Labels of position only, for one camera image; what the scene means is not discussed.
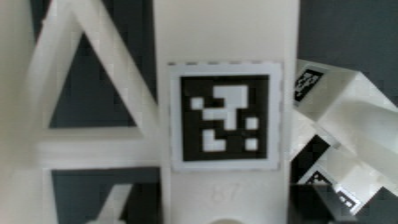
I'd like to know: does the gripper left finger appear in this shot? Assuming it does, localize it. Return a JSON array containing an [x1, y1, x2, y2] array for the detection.
[[88, 184, 134, 224]]

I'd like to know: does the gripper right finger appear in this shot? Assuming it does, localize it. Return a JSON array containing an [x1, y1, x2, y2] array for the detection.
[[312, 185, 358, 224]]

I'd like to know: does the white chair leg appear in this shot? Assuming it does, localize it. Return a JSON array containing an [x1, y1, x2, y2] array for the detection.
[[299, 164, 398, 215], [292, 59, 358, 109]]

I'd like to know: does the white chair back frame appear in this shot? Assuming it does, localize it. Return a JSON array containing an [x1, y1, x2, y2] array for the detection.
[[0, 0, 301, 224]]

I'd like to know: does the white chair seat block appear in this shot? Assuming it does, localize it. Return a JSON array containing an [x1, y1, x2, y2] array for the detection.
[[290, 70, 398, 191]]

